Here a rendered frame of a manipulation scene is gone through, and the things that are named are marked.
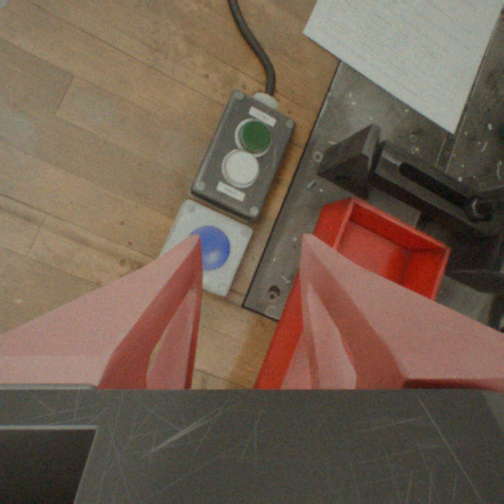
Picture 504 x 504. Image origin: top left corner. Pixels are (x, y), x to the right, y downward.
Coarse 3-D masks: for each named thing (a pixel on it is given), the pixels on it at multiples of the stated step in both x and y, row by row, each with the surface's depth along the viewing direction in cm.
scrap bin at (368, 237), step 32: (320, 224) 43; (352, 224) 45; (384, 224) 42; (352, 256) 45; (384, 256) 46; (416, 256) 46; (448, 256) 42; (416, 288) 44; (288, 320) 41; (288, 352) 38; (256, 384) 42; (288, 384) 43
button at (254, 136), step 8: (248, 128) 39; (256, 128) 39; (264, 128) 39; (240, 136) 39; (248, 136) 39; (256, 136) 39; (264, 136) 39; (248, 144) 39; (256, 144) 39; (264, 144) 39; (256, 152) 39
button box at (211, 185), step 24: (240, 24) 42; (240, 96) 39; (264, 96) 41; (240, 120) 40; (264, 120) 40; (288, 120) 41; (216, 144) 39; (240, 144) 39; (216, 168) 39; (264, 168) 40; (192, 192) 39; (216, 192) 39; (240, 192) 39; (264, 192) 40; (240, 216) 41
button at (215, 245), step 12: (204, 228) 38; (216, 228) 38; (204, 240) 37; (216, 240) 38; (228, 240) 38; (204, 252) 37; (216, 252) 38; (228, 252) 38; (204, 264) 37; (216, 264) 38
